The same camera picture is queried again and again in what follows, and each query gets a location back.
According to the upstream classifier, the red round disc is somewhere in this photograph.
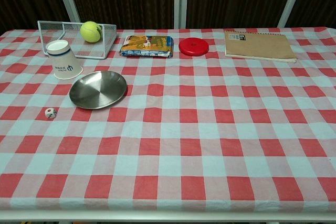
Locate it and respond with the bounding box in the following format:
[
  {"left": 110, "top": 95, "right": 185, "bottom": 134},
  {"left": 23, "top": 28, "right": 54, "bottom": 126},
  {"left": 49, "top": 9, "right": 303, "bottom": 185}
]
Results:
[{"left": 178, "top": 37, "right": 210, "bottom": 57}]

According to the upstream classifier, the brown spiral notebook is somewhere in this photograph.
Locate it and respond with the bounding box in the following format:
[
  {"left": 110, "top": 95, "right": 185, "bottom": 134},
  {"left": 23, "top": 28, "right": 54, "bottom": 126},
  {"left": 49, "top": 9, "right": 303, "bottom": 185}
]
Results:
[{"left": 224, "top": 30, "right": 298, "bottom": 63}]

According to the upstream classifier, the yellow tennis ball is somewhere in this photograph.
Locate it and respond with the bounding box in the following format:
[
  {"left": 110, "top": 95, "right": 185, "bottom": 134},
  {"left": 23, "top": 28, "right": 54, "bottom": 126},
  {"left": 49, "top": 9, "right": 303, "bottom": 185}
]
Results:
[{"left": 80, "top": 21, "right": 102, "bottom": 43}]

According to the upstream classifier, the white table frame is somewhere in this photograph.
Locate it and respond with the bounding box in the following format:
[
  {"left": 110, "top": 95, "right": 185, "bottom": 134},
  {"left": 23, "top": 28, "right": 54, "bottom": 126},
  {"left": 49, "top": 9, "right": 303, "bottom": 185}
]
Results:
[{"left": 0, "top": 209, "right": 336, "bottom": 224}]

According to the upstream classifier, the white paper cup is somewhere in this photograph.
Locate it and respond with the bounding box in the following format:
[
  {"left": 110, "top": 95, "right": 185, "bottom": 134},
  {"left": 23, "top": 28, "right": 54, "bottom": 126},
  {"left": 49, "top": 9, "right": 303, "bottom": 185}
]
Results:
[{"left": 45, "top": 39, "right": 83, "bottom": 80}]

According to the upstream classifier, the red white checkered tablecloth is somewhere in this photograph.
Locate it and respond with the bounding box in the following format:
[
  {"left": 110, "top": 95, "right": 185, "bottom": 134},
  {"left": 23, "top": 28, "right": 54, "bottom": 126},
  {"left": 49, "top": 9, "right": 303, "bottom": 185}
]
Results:
[{"left": 0, "top": 26, "right": 336, "bottom": 213}]

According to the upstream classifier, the silver metal plate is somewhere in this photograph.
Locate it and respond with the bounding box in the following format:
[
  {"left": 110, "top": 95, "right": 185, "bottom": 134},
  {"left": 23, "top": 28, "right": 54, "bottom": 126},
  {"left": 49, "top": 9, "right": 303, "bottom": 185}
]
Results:
[{"left": 69, "top": 70, "right": 128, "bottom": 110}]

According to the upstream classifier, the clear plastic box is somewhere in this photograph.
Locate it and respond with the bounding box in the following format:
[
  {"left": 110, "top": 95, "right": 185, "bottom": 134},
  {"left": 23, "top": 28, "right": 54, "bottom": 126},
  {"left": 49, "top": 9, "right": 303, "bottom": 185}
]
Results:
[{"left": 37, "top": 20, "right": 117, "bottom": 60}]

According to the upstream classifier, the white die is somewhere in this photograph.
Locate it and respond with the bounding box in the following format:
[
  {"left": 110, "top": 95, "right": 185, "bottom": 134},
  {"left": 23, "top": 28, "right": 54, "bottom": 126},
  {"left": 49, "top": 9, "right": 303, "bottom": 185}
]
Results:
[{"left": 44, "top": 107, "right": 57, "bottom": 120}]

